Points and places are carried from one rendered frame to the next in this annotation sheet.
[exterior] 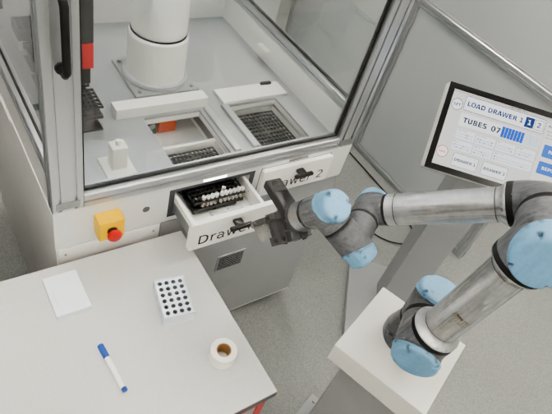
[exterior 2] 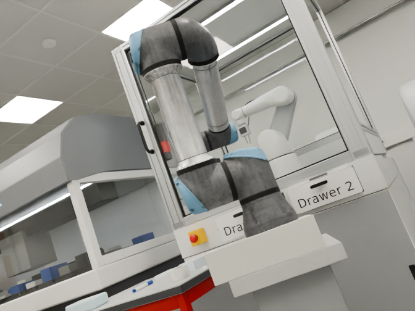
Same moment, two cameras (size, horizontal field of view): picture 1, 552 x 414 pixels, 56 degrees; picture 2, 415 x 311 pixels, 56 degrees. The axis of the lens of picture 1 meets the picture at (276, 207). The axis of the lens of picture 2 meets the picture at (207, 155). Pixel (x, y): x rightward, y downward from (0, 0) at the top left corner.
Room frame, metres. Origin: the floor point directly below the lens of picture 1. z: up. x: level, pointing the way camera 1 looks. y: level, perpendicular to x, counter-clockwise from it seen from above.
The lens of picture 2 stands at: (0.47, -1.48, 0.89)
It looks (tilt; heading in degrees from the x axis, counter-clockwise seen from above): 10 degrees up; 72
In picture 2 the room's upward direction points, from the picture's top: 21 degrees counter-clockwise
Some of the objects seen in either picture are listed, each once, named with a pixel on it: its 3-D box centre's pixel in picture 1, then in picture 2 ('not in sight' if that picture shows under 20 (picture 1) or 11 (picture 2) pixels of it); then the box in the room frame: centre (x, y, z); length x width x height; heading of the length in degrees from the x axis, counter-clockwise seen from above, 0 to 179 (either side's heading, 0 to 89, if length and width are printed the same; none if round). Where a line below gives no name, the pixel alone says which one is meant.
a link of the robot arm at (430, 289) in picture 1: (432, 305); (247, 172); (0.90, -0.46, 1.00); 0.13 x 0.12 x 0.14; 167
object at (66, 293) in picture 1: (66, 293); (169, 272); (0.72, 0.45, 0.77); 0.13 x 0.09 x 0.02; 46
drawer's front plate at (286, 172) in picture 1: (295, 174); (323, 190); (1.37, -0.03, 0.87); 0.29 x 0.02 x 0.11; 136
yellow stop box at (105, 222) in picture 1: (109, 225); (197, 237); (0.90, 0.41, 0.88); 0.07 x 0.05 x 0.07; 136
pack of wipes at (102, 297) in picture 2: not in sight; (87, 304); (0.35, 0.26, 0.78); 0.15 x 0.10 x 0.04; 141
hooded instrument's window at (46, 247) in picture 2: not in sight; (57, 250); (0.16, 1.64, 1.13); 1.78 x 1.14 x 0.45; 136
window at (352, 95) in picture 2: not in sight; (331, 54); (1.86, 0.17, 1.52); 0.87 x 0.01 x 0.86; 46
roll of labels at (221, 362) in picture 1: (223, 353); (180, 273); (0.70, 0.01, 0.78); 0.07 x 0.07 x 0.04
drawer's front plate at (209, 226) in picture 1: (232, 224); (247, 219); (1.06, 0.10, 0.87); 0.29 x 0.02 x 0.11; 136
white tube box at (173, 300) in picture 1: (173, 299); (196, 263); (0.81, 0.18, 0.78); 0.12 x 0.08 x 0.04; 35
